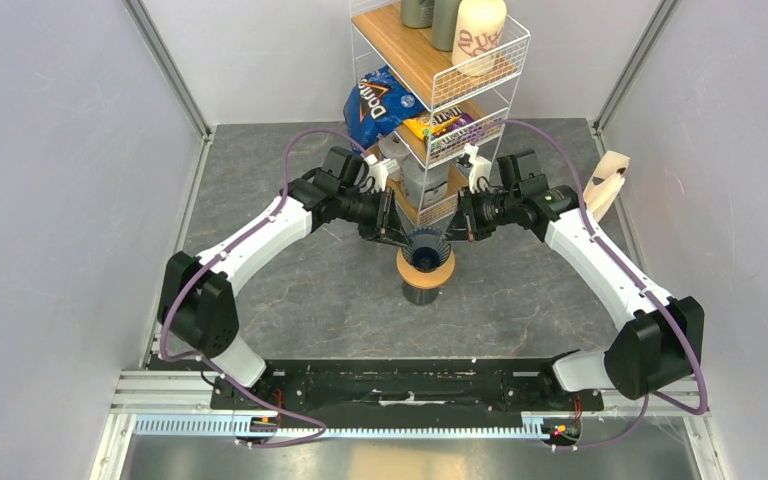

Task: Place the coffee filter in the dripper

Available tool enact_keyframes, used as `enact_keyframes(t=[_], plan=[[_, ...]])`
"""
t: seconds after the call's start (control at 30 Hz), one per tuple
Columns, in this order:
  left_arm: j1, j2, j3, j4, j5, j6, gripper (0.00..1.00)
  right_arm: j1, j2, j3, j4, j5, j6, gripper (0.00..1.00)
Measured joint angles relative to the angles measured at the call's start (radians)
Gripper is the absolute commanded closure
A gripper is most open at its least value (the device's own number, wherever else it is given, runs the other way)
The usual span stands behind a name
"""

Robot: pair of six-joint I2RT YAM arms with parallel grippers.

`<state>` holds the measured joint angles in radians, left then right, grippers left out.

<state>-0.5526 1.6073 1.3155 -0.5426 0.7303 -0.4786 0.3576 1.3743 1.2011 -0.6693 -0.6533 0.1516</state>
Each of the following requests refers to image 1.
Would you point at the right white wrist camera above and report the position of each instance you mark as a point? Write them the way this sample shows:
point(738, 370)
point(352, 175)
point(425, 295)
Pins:
point(477, 166)

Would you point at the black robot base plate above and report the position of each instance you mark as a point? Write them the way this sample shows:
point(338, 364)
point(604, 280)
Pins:
point(418, 393)

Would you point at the aluminium rail frame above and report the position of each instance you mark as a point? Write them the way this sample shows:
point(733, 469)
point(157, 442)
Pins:
point(185, 399)

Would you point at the yellow M&M candy bag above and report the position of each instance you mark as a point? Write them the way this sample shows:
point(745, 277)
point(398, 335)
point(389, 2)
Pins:
point(428, 126)

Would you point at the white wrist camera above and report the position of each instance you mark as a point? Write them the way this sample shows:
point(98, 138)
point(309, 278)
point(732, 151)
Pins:
point(477, 166)
point(381, 171)

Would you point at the grey green bottle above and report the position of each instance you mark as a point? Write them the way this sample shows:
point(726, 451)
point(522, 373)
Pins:
point(444, 24)
point(417, 14)

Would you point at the blue ribbed coffee dripper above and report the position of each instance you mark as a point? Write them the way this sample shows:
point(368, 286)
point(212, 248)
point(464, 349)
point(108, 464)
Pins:
point(427, 249)

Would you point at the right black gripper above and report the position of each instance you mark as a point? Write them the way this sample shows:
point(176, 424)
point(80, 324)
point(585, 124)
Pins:
point(466, 219)

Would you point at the wooden ring dripper stand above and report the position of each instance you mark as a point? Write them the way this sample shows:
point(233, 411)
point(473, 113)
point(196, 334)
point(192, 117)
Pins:
point(425, 280)

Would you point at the blue Doritos chip bag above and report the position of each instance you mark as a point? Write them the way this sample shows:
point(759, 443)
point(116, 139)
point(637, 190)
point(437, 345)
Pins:
point(377, 105)

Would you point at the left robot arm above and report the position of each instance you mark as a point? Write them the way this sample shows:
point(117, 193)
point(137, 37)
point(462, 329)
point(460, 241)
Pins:
point(199, 292)

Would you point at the cream white bottle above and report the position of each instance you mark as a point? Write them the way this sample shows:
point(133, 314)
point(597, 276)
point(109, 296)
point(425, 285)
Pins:
point(478, 31)

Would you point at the grey canister lower shelf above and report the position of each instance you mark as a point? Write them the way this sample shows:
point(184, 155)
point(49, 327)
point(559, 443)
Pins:
point(423, 187)

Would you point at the dark glass carafe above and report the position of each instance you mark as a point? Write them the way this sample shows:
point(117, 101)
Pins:
point(419, 296)

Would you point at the white canister lower shelf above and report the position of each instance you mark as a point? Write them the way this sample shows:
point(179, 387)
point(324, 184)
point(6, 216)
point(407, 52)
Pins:
point(393, 152)

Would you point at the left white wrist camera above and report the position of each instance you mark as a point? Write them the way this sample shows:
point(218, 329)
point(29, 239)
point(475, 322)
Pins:
point(381, 171)

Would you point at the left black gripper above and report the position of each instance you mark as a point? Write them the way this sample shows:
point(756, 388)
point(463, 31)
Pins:
point(386, 223)

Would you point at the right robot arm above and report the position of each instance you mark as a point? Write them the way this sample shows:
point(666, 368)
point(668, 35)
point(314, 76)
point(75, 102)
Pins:
point(659, 339)

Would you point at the paper coffee filter stack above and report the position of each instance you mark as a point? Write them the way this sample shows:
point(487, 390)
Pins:
point(605, 183)

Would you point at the white wire shelf rack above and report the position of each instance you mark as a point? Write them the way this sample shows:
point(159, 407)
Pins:
point(378, 39)

